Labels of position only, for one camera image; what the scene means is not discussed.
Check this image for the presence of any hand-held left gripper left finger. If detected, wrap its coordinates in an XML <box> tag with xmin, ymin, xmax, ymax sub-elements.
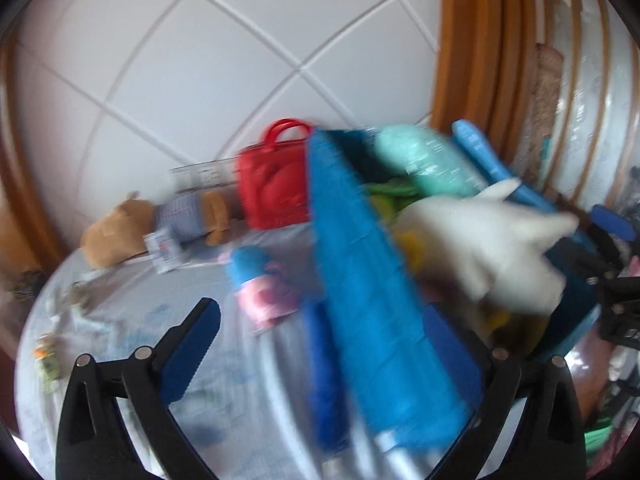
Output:
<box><xmin>55</xmin><ymin>297</ymin><xmax>222</xmax><ymax>480</ymax></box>

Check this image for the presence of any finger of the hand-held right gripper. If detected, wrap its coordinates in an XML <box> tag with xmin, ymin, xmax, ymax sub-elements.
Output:
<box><xmin>560</xmin><ymin>204</ymin><xmax>638</xmax><ymax>282</ymax></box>
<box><xmin>597</xmin><ymin>276</ymin><xmax>640</xmax><ymax>308</ymax></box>

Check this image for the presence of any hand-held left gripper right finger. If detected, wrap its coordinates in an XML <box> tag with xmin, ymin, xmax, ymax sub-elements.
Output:
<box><xmin>422</xmin><ymin>304</ymin><xmax>587</xmax><ymax>480</ymax></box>

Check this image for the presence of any blue fabric storage bin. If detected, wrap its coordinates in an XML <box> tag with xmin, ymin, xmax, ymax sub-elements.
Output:
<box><xmin>304</xmin><ymin>120</ymin><xmax>601</xmax><ymax>456</ymax></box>

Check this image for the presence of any white plush unicorn blue mane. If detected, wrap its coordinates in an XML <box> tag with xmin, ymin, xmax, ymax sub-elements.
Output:
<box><xmin>397</xmin><ymin>180</ymin><xmax>579</xmax><ymax>311</ymax></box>

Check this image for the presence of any teal plush toy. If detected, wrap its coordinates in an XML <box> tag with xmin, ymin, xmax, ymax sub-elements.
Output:
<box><xmin>375</xmin><ymin>125</ymin><xmax>484</xmax><ymax>199</ymax></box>

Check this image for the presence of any cloth-covered desktop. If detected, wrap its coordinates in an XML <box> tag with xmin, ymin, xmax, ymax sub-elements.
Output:
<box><xmin>15</xmin><ymin>220</ymin><xmax>481</xmax><ymax>480</ymax></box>

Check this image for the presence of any blue pink plush pig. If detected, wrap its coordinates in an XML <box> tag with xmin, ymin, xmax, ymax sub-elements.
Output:
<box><xmin>220</xmin><ymin>246</ymin><xmax>302</xmax><ymax>334</ymax></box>

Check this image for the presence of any green cloth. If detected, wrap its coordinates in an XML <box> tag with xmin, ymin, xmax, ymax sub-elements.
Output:
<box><xmin>584</xmin><ymin>422</ymin><xmax>622</xmax><ymax>455</ymax></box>

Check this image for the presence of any brown plush bear striped shirt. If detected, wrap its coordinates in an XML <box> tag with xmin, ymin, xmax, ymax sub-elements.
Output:
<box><xmin>80</xmin><ymin>191</ymin><xmax>242</xmax><ymax>273</ymax></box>

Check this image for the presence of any red bear carry case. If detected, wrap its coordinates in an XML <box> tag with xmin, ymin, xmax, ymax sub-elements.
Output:
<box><xmin>235</xmin><ymin>119</ymin><xmax>314</xmax><ymax>231</ymax></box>

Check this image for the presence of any green plush toy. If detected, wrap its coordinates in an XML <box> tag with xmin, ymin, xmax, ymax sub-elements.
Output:
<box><xmin>360</xmin><ymin>180</ymin><xmax>422</xmax><ymax>222</ymax></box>

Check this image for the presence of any green monster keychain toy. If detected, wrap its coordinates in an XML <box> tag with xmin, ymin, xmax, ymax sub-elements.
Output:
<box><xmin>34</xmin><ymin>335</ymin><xmax>66</xmax><ymax>394</ymax></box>

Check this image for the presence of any white wall switch plate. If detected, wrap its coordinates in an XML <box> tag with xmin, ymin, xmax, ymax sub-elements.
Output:
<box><xmin>170</xmin><ymin>164</ymin><xmax>197</xmax><ymax>190</ymax></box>

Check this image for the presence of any wooden door frame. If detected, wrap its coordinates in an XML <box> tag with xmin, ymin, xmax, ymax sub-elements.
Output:
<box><xmin>430</xmin><ymin>0</ymin><xmax>557</xmax><ymax>171</ymax></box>
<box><xmin>0</xmin><ymin>50</ymin><xmax>68</xmax><ymax>273</ymax></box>

